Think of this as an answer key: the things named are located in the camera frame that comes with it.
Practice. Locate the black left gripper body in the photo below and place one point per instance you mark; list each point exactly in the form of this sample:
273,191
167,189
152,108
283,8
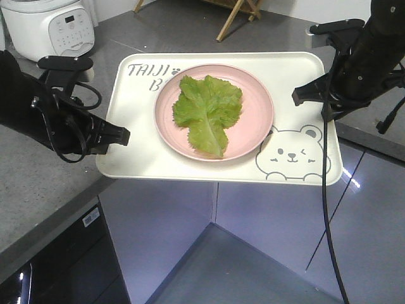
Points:
64,124

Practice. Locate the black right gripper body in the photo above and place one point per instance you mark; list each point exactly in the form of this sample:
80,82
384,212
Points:
353,82

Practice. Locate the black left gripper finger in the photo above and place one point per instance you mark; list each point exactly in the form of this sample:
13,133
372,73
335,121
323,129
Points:
112,134

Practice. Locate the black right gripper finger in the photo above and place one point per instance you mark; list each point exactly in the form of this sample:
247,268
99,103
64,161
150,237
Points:
315,91

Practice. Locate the pink round plate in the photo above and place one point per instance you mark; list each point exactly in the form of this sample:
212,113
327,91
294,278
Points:
247,134

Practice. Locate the cream bear serving tray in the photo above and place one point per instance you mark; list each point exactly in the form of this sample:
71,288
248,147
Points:
297,150

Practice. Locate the green lettuce leaf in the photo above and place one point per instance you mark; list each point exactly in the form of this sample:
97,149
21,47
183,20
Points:
207,107

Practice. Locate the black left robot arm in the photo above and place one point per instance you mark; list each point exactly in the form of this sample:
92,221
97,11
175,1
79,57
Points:
17,89

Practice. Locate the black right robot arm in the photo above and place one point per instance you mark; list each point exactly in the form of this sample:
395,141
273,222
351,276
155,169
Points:
383,33

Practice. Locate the white rice cooker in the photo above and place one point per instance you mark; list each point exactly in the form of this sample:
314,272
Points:
55,28

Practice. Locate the wooden rack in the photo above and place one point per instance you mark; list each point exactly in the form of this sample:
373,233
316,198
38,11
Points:
196,22

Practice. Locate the black drawer disinfection cabinet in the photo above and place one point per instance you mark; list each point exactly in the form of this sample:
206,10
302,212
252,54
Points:
78,266

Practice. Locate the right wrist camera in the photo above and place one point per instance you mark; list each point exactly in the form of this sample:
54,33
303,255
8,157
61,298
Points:
341,33

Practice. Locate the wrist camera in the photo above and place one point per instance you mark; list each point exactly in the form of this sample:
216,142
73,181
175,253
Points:
63,71
341,33

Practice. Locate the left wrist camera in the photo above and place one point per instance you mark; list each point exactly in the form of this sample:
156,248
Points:
63,71

